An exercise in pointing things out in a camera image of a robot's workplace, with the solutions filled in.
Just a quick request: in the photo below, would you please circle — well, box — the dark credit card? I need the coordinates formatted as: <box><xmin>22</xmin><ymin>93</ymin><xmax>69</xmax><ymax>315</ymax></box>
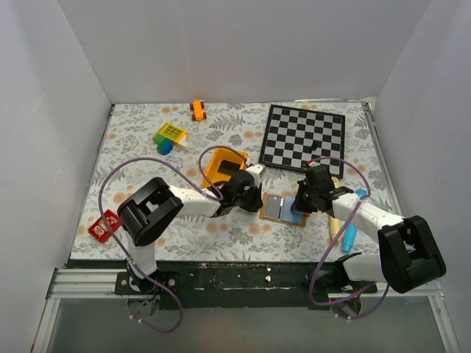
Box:
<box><xmin>264</xmin><ymin>194</ymin><xmax>284</xmax><ymax>219</ymax></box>
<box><xmin>217</xmin><ymin>160</ymin><xmax>244</xmax><ymax>176</ymax></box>

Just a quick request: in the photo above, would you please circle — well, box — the tan leather card holder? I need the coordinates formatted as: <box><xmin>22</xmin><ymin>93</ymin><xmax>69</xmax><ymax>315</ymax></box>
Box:
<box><xmin>259</xmin><ymin>193</ymin><xmax>308</xmax><ymax>227</ymax></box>

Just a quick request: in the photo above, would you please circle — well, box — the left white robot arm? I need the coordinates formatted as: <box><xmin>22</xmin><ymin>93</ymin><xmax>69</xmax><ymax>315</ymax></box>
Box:
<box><xmin>118</xmin><ymin>164</ymin><xmax>265</xmax><ymax>294</ymax></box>

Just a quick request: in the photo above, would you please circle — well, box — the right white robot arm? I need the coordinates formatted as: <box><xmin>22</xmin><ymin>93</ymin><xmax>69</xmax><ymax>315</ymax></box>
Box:
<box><xmin>293</xmin><ymin>161</ymin><xmax>447</xmax><ymax>293</ymax></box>

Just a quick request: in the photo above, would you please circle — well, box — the yellow plastic bin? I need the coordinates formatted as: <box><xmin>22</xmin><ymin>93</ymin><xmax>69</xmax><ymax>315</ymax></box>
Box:
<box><xmin>205</xmin><ymin>148</ymin><xmax>248</xmax><ymax>185</ymax></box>

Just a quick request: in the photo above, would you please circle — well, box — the beige toy microphone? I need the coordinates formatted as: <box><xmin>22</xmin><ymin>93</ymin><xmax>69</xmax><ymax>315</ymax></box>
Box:
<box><xmin>329</xmin><ymin>176</ymin><xmax>341</xmax><ymax>242</ymax></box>

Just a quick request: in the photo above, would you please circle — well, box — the blue toy microphone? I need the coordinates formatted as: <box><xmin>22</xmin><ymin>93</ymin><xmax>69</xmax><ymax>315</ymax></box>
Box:
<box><xmin>341</xmin><ymin>188</ymin><xmax>367</xmax><ymax>254</ymax></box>

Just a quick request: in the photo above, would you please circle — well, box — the floral table mat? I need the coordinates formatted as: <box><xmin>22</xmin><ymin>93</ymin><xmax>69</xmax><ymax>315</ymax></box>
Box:
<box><xmin>70</xmin><ymin>101</ymin><xmax>398</xmax><ymax>262</ymax></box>

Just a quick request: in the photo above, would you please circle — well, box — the black white chessboard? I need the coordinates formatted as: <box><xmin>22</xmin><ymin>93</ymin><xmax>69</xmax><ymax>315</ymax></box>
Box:
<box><xmin>259</xmin><ymin>104</ymin><xmax>346</xmax><ymax>179</ymax></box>

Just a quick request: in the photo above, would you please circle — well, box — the yellow green toy block house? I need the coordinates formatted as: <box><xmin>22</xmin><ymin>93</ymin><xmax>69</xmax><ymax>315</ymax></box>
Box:
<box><xmin>152</xmin><ymin>123</ymin><xmax>189</xmax><ymax>155</ymax></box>

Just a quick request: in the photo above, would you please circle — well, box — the orange toy car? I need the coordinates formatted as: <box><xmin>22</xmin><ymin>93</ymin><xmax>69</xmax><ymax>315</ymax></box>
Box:
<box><xmin>190</xmin><ymin>100</ymin><xmax>207</xmax><ymax>121</ymax></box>

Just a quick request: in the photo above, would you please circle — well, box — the red toy block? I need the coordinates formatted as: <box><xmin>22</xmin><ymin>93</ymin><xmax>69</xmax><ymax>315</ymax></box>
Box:
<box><xmin>88</xmin><ymin>210</ymin><xmax>121</xmax><ymax>243</ymax></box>

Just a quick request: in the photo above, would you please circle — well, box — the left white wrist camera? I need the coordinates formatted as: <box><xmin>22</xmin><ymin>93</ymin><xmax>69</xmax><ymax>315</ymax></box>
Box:
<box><xmin>245</xmin><ymin>164</ymin><xmax>266</xmax><ymax>187</ymax></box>

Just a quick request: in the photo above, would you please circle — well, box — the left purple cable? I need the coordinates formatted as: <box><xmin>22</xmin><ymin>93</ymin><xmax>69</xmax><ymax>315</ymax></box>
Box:
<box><xmin>99</xmin><ymin>146</ymin><xmax>253</xmax><ymax>334</ymax></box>

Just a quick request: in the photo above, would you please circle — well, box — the purple cable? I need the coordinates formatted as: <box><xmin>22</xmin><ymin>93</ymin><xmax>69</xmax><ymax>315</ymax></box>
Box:
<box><xmin>307</xmin><ymin>156</ymin><xmax>390</xmax><ymax>320</ymax></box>
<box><xmin>99</xmin><ymin>146</ymin><xmax>253</xmax><ymax>334</ymax></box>

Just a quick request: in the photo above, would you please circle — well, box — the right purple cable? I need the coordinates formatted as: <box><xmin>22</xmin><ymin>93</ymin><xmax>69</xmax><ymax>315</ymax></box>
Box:
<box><xmin>307</xmin><ymin>156</ymin><xmax>390</xmax><ymax>320</ymax></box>

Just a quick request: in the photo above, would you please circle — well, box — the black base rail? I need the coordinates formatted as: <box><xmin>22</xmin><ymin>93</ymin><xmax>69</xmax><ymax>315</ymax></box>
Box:
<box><xmin>114</xmin><ymin>261</ymin><xmax>366</xmax><ymax>310</ymax></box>

